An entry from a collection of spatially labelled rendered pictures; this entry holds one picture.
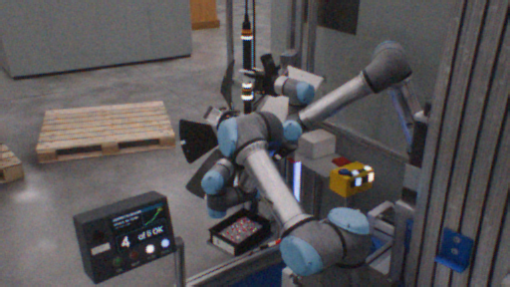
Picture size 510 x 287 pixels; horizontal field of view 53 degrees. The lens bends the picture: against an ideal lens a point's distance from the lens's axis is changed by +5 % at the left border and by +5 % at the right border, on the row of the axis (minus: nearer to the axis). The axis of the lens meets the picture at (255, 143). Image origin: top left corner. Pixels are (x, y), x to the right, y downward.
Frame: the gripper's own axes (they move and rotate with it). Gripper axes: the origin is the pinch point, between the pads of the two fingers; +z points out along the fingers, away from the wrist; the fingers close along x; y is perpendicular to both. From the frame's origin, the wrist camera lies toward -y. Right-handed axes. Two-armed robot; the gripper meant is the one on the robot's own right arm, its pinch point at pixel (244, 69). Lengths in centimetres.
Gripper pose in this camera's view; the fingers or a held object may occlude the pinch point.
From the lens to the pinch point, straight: 207.4
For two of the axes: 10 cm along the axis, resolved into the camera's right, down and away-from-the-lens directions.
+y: -0.1, 9.1, 4.2
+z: -7.1, -3.0, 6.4
